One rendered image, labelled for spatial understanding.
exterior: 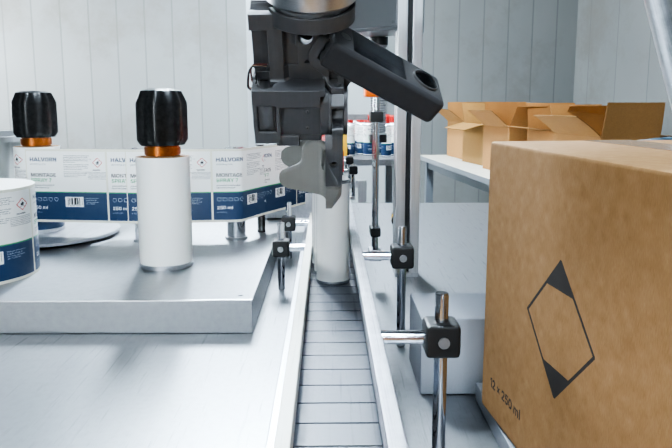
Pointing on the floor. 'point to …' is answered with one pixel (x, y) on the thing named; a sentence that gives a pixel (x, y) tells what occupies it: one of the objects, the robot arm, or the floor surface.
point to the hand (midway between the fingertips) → (336, 196)
